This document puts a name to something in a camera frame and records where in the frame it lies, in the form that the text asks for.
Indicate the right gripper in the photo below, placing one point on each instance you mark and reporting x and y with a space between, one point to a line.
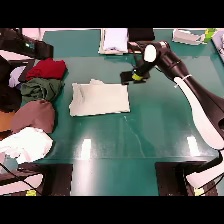
133 76

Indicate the beige shirt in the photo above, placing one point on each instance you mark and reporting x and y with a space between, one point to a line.
100 99

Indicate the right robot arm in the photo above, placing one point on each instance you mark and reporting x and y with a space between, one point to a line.
200 110

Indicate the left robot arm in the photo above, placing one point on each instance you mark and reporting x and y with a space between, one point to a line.
20 45

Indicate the black garment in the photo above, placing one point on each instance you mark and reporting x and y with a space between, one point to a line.
8 98
141 34

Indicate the red garment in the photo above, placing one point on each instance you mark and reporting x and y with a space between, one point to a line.
46 69

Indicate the dark green garment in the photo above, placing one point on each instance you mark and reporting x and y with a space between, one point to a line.
40 89

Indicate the brown garment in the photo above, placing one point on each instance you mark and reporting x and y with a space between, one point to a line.
35 116

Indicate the white garment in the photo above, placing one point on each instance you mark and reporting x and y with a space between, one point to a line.
28 145

